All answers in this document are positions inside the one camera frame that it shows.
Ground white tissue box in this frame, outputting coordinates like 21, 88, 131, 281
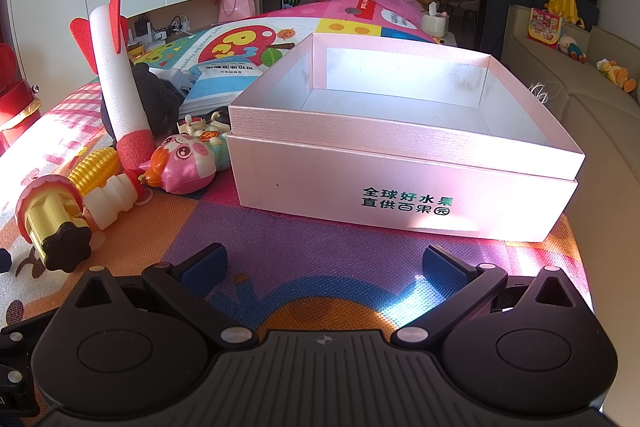
420, 2, 448, 38

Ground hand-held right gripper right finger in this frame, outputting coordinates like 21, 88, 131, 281
392, 244, 586, 348

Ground blue white wipes packet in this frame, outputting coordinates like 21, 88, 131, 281
182, 59, 261, 112

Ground pink gift bag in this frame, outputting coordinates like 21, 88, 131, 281
217, 0, 257, 22

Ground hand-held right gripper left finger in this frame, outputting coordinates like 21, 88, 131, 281
64, 243, 256, 348

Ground cartoon doll plush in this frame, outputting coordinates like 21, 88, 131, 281
559, 34, 587, 64

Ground small white toy red tag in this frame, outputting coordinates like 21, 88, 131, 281
177, 111, 232, 142

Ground pink cartoon pig toy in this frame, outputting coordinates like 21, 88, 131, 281
137, 133, 218, 195

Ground yellow backpack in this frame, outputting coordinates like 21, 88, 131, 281
545, 0, 583, 28

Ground pink cardboard box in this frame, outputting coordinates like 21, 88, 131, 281
227, 32, 586, 243

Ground beige sofa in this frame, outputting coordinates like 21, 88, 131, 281
502, 4, 640, 408

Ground orange duck plush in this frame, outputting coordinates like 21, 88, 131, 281
597, 58, 638, 94

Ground black plush toy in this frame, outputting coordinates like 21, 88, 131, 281
100, 62, 186, 142

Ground colourful cartoon play mat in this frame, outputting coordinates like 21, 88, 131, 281
0, 0, 596, 358

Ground yellow corn toy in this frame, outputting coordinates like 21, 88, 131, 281
67, 146, 123, 196

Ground white plastic bottle toy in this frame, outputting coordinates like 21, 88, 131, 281
82, 172, 143, 230

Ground red cartoon bag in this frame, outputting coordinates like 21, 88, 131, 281
527, 7, 563, 50

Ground pastel green striped toy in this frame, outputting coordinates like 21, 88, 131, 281
210, 138, 232, 170

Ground white foam rocket red fins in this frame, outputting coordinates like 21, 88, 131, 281
70, 0, 158, 172

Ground dark cabinet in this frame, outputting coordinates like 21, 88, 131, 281
482, 0, 601, 48

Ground red barrel decoration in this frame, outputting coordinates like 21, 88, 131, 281
0, 42, 43, 152

